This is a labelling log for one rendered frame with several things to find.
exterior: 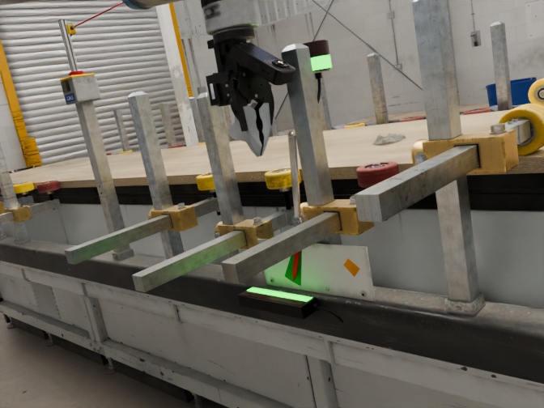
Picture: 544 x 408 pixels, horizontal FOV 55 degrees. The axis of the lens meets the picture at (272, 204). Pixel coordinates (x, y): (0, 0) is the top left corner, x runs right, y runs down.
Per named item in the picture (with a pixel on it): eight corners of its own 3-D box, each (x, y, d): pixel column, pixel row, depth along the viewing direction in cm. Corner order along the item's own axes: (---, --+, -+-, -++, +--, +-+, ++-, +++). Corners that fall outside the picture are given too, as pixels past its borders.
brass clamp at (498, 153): (505, 174, 68) (501, 136, 67) (411, 176, 78) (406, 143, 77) (520, 163, 73) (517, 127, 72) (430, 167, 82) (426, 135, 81)
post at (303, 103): (340, 308, 97) (295, 43, 87) (325, 306, 99) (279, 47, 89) (350, 300, 99) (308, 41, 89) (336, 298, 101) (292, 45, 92)
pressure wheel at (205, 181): (235, 214, 134) (225, 171, 132) (204, 221, 134) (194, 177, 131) (234, 208, 142) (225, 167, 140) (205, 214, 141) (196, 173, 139)
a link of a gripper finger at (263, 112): (253, 154, 97) (244, 104, 95) (276, 152, 93) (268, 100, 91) (241, 157, 95) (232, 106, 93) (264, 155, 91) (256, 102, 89)
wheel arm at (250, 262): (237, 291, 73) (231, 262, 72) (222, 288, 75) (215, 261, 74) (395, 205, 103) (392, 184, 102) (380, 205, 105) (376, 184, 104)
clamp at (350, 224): (359, 235, 88) (354, 206, 87) (298, 231, 97) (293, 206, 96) (376, 225, 92) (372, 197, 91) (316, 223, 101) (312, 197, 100)
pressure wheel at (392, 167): (392, 227, 98) (383, 167, 95) (356, 225, 103) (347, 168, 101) (412, 214, 103) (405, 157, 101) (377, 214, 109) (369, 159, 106)
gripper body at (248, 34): (241, 105, 97) (230, 38, 95) (274, 99, 91) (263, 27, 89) (210, 110, 92) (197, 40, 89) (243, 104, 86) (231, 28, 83)
